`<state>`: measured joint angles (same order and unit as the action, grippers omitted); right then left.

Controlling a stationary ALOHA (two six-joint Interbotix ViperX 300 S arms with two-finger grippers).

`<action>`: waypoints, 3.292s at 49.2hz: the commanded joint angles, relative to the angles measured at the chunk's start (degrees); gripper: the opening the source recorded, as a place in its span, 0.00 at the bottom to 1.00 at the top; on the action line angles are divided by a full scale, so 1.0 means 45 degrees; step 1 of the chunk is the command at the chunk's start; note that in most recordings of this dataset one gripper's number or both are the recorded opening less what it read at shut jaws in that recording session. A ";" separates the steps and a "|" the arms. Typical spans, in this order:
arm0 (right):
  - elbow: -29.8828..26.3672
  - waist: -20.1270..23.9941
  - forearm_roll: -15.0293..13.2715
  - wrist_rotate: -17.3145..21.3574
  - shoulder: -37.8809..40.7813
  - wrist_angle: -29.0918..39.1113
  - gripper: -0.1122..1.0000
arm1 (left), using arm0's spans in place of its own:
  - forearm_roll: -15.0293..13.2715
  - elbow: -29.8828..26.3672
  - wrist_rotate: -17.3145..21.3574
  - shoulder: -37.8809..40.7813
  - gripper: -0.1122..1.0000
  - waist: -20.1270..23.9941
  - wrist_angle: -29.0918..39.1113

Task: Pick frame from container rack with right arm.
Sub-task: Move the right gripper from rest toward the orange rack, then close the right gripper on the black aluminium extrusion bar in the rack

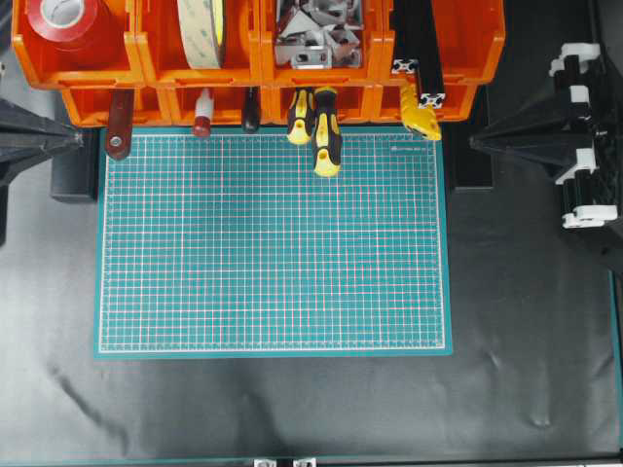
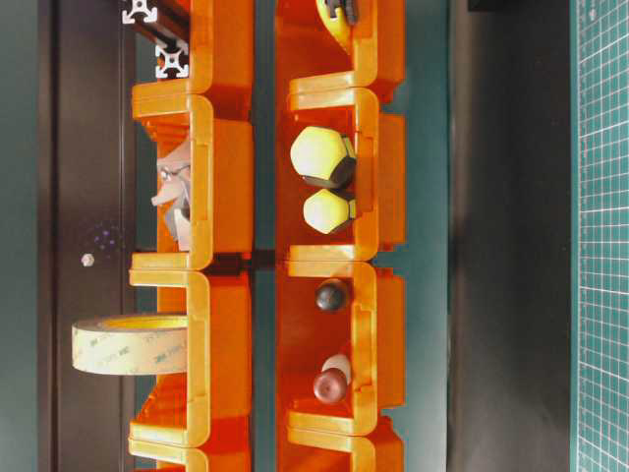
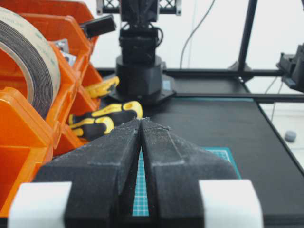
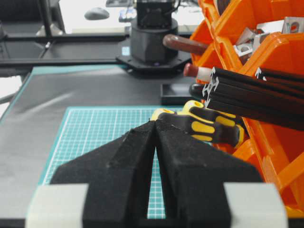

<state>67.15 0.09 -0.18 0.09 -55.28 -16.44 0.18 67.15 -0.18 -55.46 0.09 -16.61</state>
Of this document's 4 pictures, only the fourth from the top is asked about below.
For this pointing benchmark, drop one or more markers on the grey computer mouse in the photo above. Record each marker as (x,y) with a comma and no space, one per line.
(97,13)

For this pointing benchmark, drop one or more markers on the black tray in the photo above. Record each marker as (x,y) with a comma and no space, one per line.
(175,94)

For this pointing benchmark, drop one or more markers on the black aluminium extrusion frame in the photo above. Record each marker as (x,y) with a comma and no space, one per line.
(256,99)

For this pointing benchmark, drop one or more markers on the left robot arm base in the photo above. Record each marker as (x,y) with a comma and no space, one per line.
(144,49)

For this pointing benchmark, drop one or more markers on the red white glue bottle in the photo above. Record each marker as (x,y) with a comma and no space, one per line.
(200,73)

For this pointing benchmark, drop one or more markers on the pile of aluminium brackets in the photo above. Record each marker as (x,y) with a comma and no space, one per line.
(250,39)

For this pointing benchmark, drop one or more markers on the green cutting mat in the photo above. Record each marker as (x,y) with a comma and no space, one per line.
(84,128)

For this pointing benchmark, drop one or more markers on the brown wooden tool handle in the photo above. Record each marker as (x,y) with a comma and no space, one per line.
(184,44)

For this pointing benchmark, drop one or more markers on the orange container rack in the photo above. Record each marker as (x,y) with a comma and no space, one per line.
(276,151)

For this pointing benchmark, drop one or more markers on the yellow black screwdriver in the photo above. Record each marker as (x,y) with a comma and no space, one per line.
(213,126)
(163,114)

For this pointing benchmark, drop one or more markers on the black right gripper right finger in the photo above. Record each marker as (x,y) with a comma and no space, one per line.
(213,189)

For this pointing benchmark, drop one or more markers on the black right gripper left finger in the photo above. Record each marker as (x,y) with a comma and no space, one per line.
(104,188)

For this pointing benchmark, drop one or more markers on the black tool handle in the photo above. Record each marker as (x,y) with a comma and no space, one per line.
(197,91)

